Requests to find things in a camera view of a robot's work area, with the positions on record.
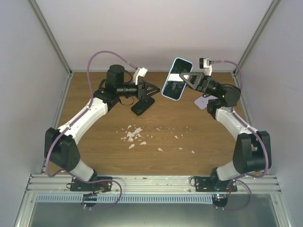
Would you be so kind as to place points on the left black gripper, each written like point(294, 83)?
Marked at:
point(143, 86)

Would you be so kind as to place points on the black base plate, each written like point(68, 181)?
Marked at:
point(207, 184)
point(104, 185)

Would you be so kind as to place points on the grey slotted cable duct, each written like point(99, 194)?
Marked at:
point(126, 198)

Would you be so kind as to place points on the black cased phone centre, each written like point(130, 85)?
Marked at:
point(142, 105)

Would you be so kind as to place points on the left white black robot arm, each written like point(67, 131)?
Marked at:
point(61, 145)

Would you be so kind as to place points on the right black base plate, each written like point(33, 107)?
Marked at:
point(207, 184)

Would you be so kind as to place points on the aluminium front rail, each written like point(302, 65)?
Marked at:
point(152, 184)

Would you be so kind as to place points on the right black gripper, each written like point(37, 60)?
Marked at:
point(199, 81)

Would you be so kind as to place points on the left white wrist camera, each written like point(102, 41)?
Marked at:
point(140, 72)

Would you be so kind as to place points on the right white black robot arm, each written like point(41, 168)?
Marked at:
point(252, 152)

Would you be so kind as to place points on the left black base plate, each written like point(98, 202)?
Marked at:
point(104, 185)

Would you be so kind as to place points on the white debris pieces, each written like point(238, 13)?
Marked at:
point(156, 133)

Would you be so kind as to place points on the light blue phone case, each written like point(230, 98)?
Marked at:
point(177, 78)

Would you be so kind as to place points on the lilac phone case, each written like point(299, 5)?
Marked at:
point(202, 101)

